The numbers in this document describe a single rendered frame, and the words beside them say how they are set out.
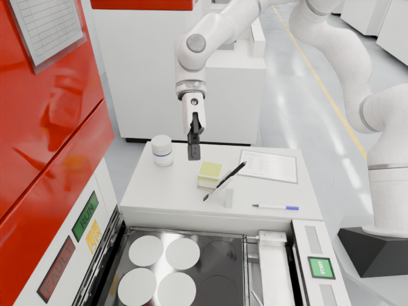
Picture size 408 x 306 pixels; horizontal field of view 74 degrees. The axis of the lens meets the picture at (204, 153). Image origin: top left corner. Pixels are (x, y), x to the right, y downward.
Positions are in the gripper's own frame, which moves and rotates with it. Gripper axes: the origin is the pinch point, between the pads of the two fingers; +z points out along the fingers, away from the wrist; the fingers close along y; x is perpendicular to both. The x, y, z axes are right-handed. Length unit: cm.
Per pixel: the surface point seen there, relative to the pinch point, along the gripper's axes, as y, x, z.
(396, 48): 290, -397, -203
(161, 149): 23.3, 7.8, -4.3
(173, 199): 17.3, 4.5, 12.6
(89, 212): 0.2, 26.1, 13.7
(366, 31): 380, -431, -290
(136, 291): 5.6, 15.7, 34.8
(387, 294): 1, -54, 42
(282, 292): 0.4, -22.0, 37.9
